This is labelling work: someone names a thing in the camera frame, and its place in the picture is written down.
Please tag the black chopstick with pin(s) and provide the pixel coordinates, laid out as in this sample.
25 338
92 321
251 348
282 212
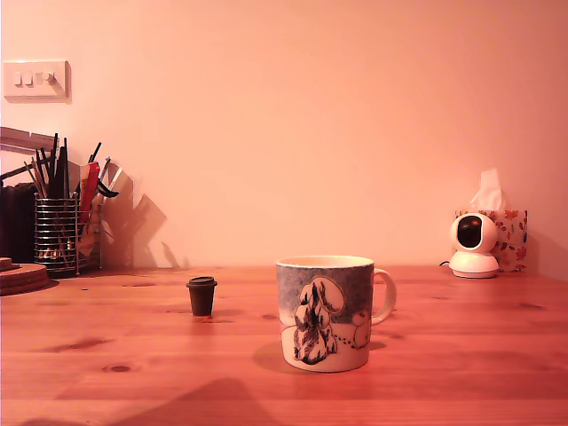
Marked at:
42 171

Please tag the white tissue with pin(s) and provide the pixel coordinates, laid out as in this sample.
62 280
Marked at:
488 191

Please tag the small white round camera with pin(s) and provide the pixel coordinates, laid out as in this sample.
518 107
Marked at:
472 262

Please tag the mug with snowy tree print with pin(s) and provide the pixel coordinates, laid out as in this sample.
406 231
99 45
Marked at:
321 310

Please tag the grey metal shelf rail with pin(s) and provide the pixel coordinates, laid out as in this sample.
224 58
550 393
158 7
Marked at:
26 139

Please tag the round cork trivet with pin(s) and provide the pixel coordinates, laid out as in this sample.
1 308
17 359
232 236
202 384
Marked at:
24 279

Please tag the black flat tapered utensil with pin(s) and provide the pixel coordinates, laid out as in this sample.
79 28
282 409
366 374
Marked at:
62 177

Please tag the steel spatula blade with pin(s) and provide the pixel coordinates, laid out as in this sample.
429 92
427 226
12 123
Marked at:
120 177

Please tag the white wall switch plate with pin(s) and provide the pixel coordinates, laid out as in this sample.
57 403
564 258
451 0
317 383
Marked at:
37 80

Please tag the floral tissue box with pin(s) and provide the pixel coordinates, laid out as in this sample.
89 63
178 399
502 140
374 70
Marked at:
515 239

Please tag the dark brown coffee capsule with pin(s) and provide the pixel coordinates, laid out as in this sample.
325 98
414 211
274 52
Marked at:
202 299

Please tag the red utensil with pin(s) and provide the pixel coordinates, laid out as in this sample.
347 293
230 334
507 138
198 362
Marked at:
90 182

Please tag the slim silver utensil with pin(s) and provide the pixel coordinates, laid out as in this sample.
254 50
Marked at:
105 166

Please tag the small cork coaster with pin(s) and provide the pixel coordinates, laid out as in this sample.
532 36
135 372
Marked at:
6 264

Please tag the thin black stick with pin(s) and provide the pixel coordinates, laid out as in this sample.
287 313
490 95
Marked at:
54 144

